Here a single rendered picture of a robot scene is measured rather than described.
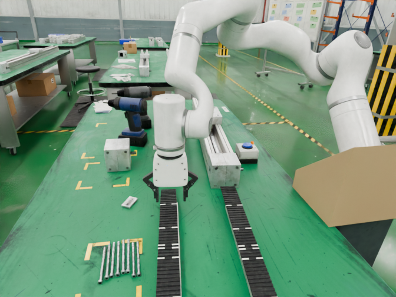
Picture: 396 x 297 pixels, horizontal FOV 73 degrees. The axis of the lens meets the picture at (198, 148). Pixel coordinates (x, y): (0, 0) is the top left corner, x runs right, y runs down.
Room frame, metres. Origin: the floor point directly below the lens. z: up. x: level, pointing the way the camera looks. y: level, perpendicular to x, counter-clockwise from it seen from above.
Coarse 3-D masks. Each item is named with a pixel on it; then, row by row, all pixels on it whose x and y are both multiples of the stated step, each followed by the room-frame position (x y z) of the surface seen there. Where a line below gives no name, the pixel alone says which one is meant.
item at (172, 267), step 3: (162, 264) 0.43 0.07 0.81; (165, 264) 0.43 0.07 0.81; (168, 264) 0.43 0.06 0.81; (171, 264) 0.43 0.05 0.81; (174, 264) 0.43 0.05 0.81; (177, 264) 0.43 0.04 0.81; (159, 267) 0.42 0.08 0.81; (162, 267) 0.42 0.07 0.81; (165, 267) 0.42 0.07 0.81; (168, 267) 0.43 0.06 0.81; (171, 267) 0.43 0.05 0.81; (174, 267) 0.42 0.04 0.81; (177, 267) 0.42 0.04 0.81; (159, 270) 0.41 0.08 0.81; (162, 270) 0.41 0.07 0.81; (165, 270) 0.42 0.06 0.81; (168, 270) 0.42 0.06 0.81; (171, 270) 0.42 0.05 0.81; (174, 270) 0.42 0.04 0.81
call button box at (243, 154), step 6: (240, 144) 1.04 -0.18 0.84; (252, 144) 1.04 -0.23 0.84; (240, 150) 0.98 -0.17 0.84; (246, 150) 0.98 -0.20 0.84; (252, 150) 0.98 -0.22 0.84; (258, 150) 0.99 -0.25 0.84; (240, 156) 0.97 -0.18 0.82; (246, 156) 0.97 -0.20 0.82; (252, 156) 0.98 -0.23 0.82; (240, 162) 0.97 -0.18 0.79; (246, 162) 0.97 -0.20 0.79; (252, 162) 0.98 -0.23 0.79
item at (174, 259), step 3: (159, 258) 0.45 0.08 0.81; (162, 258) 0.45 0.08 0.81; (165, 258) 0.45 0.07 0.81; (168, 258) 0.45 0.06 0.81; (171, 258) 0.45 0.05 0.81; (174, 258) 0.45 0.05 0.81; (177, 258) 0.45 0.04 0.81; (159, 261) 0.44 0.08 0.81; (162, 261) 0.44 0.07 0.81; (165, 261) 0.44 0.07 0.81; (168, 261) 0.44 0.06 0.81; (171, 261) 0.44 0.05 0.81; (174, 261) 0.44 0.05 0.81; (177, 261) 0.44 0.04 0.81; (159, 264) 0.43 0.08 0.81
